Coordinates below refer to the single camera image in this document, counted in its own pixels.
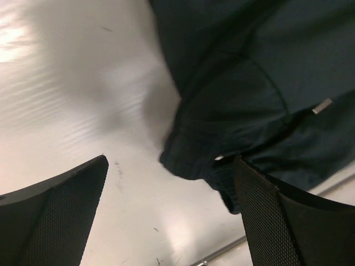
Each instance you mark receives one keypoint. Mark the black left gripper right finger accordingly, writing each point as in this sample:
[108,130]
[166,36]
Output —
[285,225]

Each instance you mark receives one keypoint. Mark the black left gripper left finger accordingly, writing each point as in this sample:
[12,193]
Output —
[49,223]

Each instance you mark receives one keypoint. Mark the dark navy shorts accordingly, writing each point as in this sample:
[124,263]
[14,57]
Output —
[271,82]

